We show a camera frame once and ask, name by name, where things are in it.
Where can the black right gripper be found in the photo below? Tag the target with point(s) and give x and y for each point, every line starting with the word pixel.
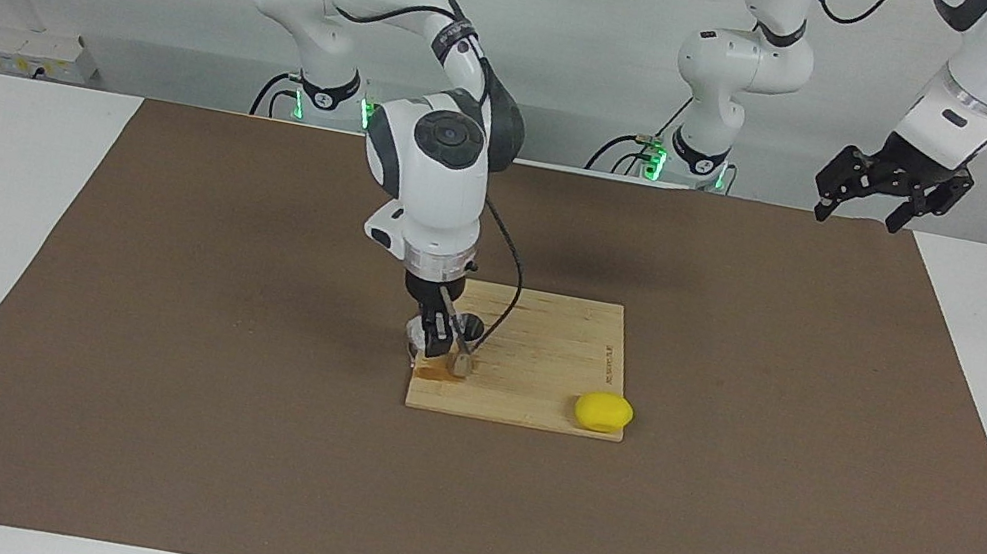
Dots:
pixel 428 289

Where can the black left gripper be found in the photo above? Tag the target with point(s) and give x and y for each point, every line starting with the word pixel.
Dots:
pixel 908 170

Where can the small clear glass cup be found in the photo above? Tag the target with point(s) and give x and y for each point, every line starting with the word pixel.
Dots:
pixel 415 334

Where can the metal double jigger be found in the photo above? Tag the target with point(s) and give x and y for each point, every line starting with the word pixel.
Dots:
pixel 461 368

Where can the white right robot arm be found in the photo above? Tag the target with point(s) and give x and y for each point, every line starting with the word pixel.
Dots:
pixel 438 186

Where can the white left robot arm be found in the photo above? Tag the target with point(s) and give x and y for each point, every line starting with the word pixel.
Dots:
pixel 744 62

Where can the wooden cutting board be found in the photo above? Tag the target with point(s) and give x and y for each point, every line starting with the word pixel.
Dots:
pixel 550 358

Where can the yellow lemon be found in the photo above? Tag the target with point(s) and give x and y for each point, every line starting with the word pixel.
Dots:
pixel 603 412

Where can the brown table mat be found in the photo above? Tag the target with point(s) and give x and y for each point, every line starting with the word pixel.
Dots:
pixel 219 452

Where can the white wall power strip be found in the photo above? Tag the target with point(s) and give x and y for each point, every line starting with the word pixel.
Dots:
pixel 35 54

